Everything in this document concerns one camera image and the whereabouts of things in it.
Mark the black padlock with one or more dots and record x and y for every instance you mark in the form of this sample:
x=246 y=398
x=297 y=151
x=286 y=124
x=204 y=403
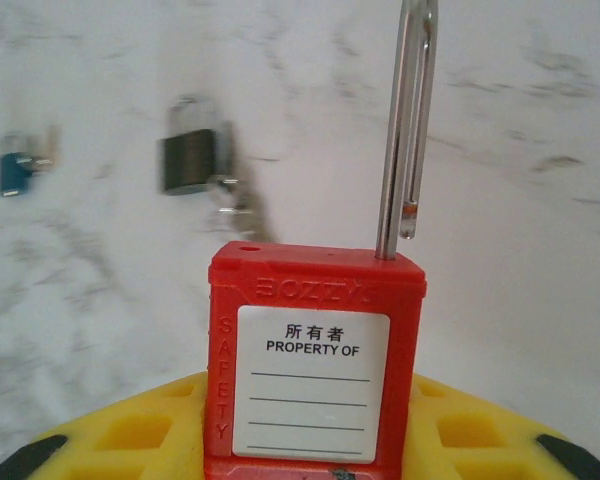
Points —
x=187 y=160

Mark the red safety padlock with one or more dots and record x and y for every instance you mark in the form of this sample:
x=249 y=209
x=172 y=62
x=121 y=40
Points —
x=310 y=280

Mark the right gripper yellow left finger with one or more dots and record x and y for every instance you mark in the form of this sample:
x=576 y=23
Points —
x=105 y=440

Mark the small blue padlock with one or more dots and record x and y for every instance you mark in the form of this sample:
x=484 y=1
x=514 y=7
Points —
x=12 y=172

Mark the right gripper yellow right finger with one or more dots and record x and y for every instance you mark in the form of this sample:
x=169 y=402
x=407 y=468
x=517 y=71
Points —
x=480 y=440

